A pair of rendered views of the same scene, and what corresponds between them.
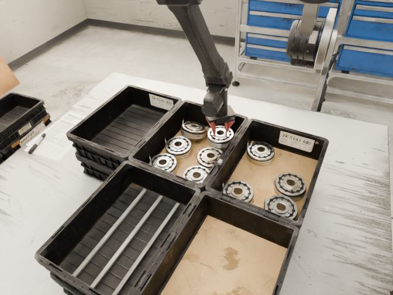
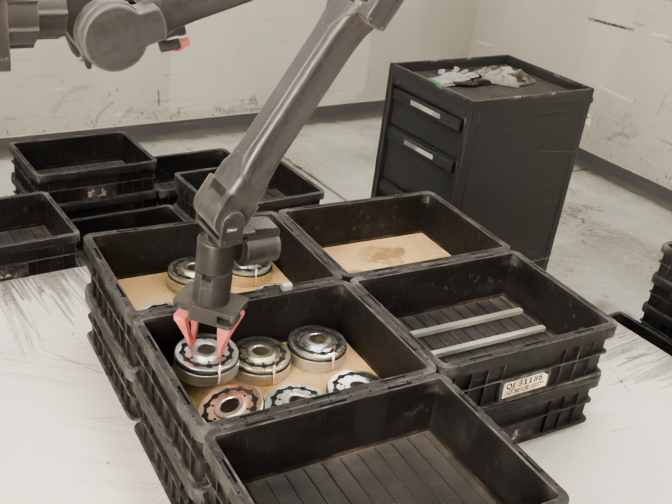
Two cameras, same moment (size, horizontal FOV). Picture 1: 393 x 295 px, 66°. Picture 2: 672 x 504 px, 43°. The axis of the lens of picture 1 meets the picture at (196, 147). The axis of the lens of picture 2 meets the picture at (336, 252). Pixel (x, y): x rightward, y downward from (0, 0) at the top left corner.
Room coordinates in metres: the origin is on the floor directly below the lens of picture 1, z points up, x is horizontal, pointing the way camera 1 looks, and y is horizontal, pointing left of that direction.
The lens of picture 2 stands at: (1.81, 0.57, 1.68)
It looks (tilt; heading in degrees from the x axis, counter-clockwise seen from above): 27 degrees down; 207
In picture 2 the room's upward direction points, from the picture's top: 8 degrees clockwise
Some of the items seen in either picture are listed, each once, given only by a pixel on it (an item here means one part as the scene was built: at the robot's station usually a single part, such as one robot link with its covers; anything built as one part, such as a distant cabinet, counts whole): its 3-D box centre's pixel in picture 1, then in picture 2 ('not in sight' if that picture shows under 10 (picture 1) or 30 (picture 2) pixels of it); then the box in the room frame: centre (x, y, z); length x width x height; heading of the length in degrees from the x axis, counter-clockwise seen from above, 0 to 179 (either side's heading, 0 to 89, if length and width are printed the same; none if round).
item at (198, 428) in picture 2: (192, 139); (283, 349); (0.84, 0.01, 0.92); 0.40 x 0.30 x 0.02; 149
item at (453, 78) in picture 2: not in sight; (453, 76); (-1.05, -0.48, 0.88); 0.25 x 0.19 x 0.03; 154
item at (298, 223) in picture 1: (270, 164); (211, 261); (0.69, -0.24, 0.92); 0.40 x 0.30 x 0.02; 149
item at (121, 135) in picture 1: (130, 127); (378, 502); (1.00, 0.27, 0.87); 0.40 x 0.30 x 0.11; 149
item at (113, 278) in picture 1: (128, 232); (476, 330); (0.50, 0.22, 0.87); 0.40 x 0.30 x 0.11; 149
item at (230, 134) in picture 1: (220, 134); (206, 352); (0.89, -0.10, 0.89); 0.10 x 0.10 x 0.01
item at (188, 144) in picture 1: (178, 145); (297, 404); (0.88, 0.07, 0.86); 0.10 x 0.10 x 0.01
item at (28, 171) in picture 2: not in sight; (84, 213); (-0.10, -1.35, 0.37); 0.40 x 0.30 x 0.45; 154
